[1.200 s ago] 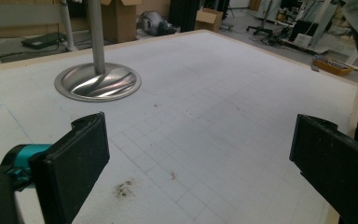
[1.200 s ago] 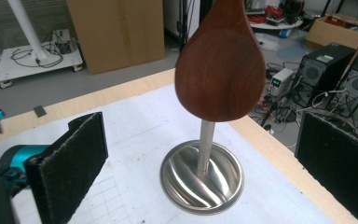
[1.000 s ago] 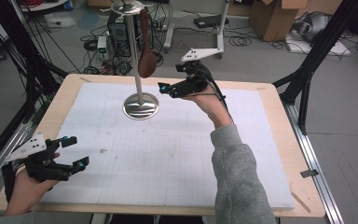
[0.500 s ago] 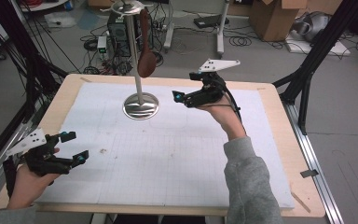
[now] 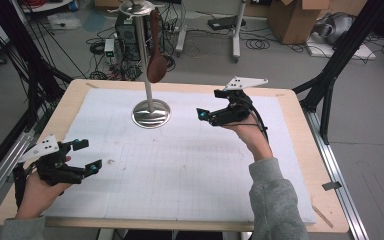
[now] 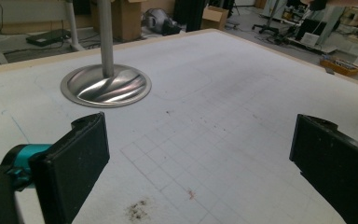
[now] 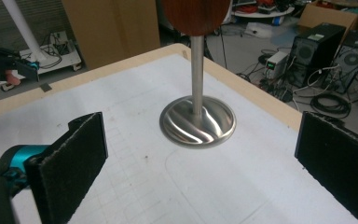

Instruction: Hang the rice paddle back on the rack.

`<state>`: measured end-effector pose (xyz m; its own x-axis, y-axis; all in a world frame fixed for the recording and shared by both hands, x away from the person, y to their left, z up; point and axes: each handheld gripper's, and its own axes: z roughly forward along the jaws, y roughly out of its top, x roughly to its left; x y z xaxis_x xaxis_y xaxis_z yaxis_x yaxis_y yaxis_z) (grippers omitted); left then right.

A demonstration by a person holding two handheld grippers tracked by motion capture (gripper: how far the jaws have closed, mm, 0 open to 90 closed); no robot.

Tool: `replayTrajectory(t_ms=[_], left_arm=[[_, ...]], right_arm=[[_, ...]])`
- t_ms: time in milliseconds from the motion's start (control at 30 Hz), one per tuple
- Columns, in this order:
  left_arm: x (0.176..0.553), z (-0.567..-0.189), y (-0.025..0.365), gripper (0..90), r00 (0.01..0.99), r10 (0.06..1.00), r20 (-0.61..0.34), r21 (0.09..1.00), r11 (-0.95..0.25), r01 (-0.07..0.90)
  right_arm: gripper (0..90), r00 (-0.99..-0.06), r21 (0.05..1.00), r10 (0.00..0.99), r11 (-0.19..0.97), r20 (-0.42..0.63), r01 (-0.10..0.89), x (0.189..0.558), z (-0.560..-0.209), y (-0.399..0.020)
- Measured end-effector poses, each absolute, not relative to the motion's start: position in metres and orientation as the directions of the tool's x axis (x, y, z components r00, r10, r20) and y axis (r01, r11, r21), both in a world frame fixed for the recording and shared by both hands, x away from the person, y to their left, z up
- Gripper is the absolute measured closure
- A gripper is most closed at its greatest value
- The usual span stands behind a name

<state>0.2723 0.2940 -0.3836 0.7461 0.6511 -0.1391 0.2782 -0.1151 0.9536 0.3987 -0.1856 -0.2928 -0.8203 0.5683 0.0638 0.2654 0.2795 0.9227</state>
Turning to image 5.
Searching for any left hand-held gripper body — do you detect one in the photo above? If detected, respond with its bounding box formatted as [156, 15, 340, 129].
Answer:
[18, 134, 88, 187]

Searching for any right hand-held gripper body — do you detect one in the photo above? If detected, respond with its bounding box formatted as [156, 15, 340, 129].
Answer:
[209, 76, 269, 128]

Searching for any metal stand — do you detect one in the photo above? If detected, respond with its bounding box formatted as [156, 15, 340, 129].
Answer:
[108, 0, 172, 130]

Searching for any brown wooden spoon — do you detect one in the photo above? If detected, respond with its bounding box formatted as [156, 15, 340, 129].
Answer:
[146, 9, 169, 84]

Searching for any person's left hand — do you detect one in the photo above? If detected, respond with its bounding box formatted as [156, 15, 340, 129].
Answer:
[14, 172, 72, 220]

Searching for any person's right hand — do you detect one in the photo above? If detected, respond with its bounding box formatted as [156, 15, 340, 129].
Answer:
[221, 114, 274, 162]

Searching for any white stand leg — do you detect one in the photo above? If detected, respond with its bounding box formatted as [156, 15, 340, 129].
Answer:
[232, 0, 248, 63]
[174, 0, 188, 57]

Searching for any white grid mat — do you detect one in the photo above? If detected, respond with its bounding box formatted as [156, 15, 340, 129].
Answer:
[43, 87, 318, 224]

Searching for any flat black device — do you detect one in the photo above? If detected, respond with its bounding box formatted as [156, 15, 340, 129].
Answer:
[207, 15, 247, 31]

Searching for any large cardboard box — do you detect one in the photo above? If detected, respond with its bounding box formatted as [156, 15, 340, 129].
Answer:
[267, 0, 331, 45]

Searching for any small white electronic box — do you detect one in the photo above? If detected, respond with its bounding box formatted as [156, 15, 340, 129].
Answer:
[103, 38, 116, 58]

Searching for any black computer tower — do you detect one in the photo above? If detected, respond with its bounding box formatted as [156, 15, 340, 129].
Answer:
[114, 13, 166, 62]

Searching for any grey metal clip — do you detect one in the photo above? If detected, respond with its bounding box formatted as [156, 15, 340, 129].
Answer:
[322, 181, 343, 192]

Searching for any white flat board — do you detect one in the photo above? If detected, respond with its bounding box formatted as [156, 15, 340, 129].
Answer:
[305, 34, 378, 61]

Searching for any grey rounded appliance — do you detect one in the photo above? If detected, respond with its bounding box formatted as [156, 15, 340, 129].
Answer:
[313, 12, 356, 46]

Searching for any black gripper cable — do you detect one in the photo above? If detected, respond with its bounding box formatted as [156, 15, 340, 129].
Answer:
[245, 96, 270, 143]

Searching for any black wrist strap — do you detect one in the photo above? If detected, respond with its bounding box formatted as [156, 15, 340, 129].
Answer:
[12, 165, 28, 208]

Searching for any aluminium rail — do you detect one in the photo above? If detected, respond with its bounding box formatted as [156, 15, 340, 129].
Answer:
[301, 108, 369, 240]
[0, 129, 36, 218]

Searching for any black cable coil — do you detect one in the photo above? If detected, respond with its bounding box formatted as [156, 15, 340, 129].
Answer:
[164, 54, 177, 73]

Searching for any thin cable coil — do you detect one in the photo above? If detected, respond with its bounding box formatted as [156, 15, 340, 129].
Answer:
[245, 38, 271, 50]

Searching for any black metal frame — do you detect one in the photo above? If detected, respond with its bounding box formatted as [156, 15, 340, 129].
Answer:
[0, 0, 75, 189]
[292, 0, 384, 145]

